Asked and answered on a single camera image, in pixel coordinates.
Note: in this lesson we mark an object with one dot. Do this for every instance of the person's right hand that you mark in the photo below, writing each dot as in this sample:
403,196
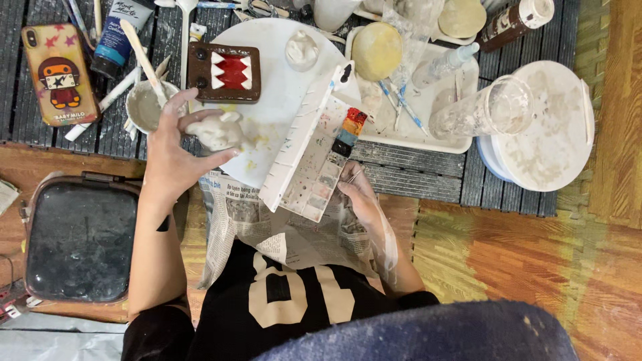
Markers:
362,195

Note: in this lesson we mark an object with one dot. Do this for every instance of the person's left hand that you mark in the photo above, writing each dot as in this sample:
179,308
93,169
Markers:
168,150

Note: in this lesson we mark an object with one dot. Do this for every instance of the person's right fingers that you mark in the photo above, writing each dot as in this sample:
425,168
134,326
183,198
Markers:
351,185

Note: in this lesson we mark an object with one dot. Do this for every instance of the thin metal tool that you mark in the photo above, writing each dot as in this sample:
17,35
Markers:
355,175

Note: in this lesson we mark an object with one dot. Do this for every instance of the white clay animal figure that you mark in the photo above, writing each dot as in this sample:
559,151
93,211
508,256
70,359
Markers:
218,133

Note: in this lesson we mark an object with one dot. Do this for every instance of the white paint palette box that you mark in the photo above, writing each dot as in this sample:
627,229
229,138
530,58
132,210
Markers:
306,160

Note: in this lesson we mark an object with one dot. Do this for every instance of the black slatted mat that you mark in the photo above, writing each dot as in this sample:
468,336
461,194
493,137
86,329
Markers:
411,173

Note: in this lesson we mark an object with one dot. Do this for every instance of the blue white paintbrush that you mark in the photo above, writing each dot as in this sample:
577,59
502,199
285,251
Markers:
409,113

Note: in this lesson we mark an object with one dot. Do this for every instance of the white round board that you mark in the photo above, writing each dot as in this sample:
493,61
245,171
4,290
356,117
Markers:
286,95

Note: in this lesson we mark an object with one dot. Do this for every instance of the white rectangular tray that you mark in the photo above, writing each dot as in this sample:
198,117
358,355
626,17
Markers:
436,113

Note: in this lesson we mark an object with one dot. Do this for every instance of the newspaper sheet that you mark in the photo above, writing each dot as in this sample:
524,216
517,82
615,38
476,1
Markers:
240,220

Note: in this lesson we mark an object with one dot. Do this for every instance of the yellow round sponge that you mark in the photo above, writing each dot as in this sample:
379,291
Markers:
376,51

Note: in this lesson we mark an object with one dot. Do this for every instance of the white clay lump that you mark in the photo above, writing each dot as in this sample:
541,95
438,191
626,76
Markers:
302,50

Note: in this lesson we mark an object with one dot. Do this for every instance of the clear plastic cup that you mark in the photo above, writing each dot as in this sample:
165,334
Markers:
481,108

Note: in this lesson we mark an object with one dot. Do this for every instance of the clear spray bottle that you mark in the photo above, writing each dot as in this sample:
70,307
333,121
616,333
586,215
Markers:
444,65

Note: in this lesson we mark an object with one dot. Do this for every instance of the brown monster ceramic plaque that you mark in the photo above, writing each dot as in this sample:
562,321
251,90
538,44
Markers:
228,72

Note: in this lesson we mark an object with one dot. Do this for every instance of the clear plastic bag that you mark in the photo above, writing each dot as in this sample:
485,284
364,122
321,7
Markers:
414,30

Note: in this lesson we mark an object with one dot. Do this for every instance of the person's blue jeans leg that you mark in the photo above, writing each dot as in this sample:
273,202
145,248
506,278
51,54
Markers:
426,336

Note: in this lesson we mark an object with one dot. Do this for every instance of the white cup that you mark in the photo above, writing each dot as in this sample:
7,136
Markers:
333,12

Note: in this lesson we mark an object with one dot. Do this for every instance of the person's black printed shirt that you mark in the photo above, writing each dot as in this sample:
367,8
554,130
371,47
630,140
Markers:
240,321

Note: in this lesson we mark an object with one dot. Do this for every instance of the pale round sponge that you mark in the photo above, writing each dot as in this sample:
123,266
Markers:
461,17

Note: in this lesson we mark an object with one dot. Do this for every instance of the stained white round turntable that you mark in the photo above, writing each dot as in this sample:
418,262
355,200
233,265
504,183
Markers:
546,135

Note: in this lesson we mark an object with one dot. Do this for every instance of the small white tube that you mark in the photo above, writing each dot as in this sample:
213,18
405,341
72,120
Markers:
197,32

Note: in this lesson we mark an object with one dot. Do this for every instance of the small bowl of grey slip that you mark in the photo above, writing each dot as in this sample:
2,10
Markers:
143,108

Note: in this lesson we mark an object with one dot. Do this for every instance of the white spoon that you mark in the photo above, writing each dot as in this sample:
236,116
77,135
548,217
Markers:
184,30

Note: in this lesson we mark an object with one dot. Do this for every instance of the brown bottle with white cap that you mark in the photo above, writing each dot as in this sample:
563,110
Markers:
511,22

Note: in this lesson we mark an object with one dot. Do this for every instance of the wooden stick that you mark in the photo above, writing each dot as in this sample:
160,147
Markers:
143,57

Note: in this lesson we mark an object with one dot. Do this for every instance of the white marker pen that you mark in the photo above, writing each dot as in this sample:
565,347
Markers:
108,100

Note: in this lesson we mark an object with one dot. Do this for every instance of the blue black paint tube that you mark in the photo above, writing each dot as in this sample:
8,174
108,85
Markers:
120,37

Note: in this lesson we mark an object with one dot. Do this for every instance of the black basin with brown rim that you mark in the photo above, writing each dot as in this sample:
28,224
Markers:
80,240

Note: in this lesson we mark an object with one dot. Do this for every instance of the phone with cartoon case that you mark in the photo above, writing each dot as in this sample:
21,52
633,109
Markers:
60,75

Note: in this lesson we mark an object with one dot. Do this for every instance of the bundle of paintbrushes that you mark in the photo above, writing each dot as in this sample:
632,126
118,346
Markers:
80,20

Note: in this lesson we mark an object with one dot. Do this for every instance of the grey plastic sheet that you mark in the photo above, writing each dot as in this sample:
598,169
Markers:
55,343

